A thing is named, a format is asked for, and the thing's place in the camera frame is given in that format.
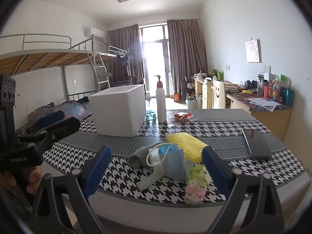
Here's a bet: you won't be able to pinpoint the brown curtain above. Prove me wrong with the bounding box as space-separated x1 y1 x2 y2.
107 24 145 88
167 18 208 95

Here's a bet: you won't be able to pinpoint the printed papers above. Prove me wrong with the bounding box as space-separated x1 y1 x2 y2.
247 98 281 113

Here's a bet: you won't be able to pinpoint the glass balcony door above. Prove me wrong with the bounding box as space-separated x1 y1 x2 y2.
139 24 170 98

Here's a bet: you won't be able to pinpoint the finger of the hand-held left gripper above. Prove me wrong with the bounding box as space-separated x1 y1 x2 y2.
18 116 81 158
15 110 66 137

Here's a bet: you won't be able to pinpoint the houndstooth tablecloth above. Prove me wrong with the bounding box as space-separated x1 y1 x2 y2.
43 108 308 206

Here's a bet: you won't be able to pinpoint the person's left hand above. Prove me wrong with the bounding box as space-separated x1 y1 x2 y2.
0 165 42 195

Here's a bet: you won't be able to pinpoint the yellow ribbed sponge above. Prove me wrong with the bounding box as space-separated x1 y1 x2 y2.
166 132 209 162

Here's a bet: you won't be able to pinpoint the blue face mask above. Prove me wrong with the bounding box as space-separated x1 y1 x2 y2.
146 143 188 181

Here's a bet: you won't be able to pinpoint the green plastic bag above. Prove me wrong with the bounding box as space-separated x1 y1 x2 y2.
184 164 211 206

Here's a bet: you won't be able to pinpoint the hanging dark clothes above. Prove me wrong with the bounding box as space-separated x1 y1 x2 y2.
116 52 137 77

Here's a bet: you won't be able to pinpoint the white air conditioner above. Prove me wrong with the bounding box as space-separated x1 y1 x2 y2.
86 27 106 40

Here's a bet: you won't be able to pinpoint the grey cloth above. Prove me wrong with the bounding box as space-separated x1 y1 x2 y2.
147 147 162 165
128 140 168 191

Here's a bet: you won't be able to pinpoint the metal bunk bed ladder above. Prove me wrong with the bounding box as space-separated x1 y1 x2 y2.
91 51 111 92

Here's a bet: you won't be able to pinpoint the row of toiletry bottles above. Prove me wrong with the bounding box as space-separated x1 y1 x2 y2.
257 72 295 108

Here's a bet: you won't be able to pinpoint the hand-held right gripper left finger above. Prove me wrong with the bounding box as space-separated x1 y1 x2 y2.
29 146 113 234

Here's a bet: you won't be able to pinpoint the blue patterned quilt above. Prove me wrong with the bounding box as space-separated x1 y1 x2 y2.
28 101 92 125

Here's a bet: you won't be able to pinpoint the white bucket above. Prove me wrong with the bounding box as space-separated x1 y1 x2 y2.
185 95 199 110

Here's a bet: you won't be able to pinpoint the wooden desk with drawers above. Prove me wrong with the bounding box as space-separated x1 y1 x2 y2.
191 75 238 109

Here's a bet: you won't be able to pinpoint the white pump bottle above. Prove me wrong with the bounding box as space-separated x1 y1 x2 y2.
153 75 167 123

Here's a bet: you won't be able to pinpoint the black phone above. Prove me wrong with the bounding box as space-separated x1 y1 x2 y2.
241 129 273 160

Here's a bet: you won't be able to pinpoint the pink wall picture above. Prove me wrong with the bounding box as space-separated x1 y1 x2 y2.
245 39 262 63

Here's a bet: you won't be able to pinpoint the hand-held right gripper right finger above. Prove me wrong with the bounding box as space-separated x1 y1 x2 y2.
201 147 285 234

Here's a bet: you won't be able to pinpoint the red snack packet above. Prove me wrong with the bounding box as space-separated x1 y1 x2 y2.
170 112 197 122

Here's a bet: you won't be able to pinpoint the wooden desk with patterned cover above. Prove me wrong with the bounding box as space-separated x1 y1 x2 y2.
225 85 292 142

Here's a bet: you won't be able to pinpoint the white foam box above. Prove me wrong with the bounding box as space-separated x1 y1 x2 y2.
88 84 146 137

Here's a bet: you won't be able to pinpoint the metal bunk bed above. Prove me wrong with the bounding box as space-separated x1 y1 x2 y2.
0 34 111 122
96 46 147 88

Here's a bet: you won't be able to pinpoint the wooden chair with smiley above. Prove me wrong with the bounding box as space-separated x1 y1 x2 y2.
212 80 227 109

